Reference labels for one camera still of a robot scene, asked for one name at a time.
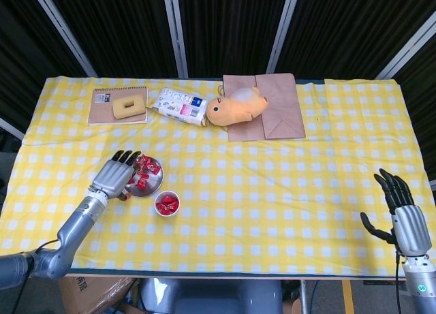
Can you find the yellow white checkered tablecloth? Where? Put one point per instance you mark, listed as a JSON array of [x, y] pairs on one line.
[[238, 191]]

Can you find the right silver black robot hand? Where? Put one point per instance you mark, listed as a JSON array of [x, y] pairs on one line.
[[410, 230]]

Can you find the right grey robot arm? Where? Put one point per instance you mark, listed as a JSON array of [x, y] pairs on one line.
[[424, 290]]

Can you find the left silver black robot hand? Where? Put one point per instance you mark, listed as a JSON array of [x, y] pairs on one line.
[[112, 179]]

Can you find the brown spiral notebook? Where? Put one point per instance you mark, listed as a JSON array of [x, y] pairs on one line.
[[100, 113]]

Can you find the black pleated curtain panel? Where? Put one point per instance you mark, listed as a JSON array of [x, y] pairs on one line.
[[351, 28], [231, 28], [20, 38], [119, 28], [425, 89]]

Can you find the cardboard box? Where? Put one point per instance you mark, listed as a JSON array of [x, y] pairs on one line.
[[95, 293]]

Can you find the white paper cup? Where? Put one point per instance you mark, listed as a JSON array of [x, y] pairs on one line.
[[158, 200]]

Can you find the metal table leg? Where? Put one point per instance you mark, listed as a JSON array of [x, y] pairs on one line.
[[304, 297]]

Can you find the grey metal frame post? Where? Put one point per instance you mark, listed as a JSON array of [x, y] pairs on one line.
[[174, 31], [283, 29], [433, 184], [405, 46], [10, 127], [63, 33]]

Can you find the yellow sponge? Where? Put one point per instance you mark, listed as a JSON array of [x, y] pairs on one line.
[[119, 111]]

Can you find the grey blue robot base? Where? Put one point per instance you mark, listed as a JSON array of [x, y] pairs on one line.
[[211, 297]]

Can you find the orange plush toy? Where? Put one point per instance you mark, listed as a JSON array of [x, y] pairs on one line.
[[235, 109]]

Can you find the white printed plastic package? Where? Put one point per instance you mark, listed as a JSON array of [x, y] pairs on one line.
[[177, 106]]

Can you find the round metal plate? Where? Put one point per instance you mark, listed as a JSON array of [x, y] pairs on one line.
[[155, 186]]

